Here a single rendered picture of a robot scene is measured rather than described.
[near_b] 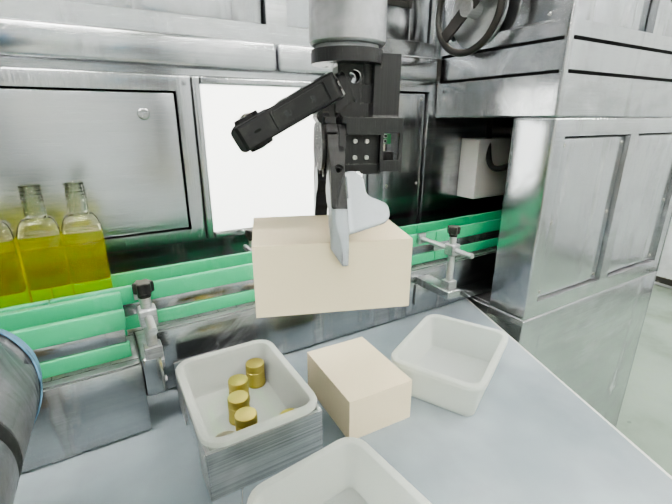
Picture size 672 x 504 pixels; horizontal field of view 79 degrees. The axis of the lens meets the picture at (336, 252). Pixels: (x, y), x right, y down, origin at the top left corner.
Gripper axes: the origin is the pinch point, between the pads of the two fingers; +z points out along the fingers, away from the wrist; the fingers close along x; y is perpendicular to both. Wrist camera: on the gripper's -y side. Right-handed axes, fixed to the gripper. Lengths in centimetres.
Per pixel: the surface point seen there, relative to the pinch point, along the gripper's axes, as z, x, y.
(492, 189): 7, 74, 65
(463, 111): -16, 63, 47
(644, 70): -25, 50, 87
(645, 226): 17, 59, 109
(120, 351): 20.6, 16.1, -29.5
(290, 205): 7, 55, 0
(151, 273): 14.8, 34.5, -28.6
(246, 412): 28.9, 9.2, -10.8
